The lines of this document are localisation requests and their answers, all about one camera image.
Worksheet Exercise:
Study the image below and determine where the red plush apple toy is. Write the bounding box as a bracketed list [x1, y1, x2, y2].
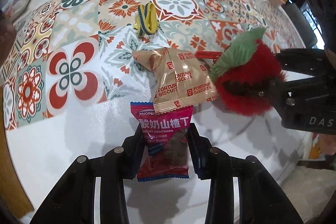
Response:
[209, 27, 285, 116]

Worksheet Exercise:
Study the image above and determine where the yellow folded strap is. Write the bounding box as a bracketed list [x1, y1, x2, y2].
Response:
[133, 2, 159, 38]

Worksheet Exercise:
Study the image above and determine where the gold fortune biscuits packet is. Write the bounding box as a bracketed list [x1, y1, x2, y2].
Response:
[133, 47, 218, 114]

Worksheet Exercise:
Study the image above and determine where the patterned tablecloth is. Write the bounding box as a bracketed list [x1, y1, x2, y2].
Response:
[1, 0, 303, 223]

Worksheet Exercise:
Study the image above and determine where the red hawthorn snack packet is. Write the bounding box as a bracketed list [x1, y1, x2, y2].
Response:
[130, 102, 194, 182]

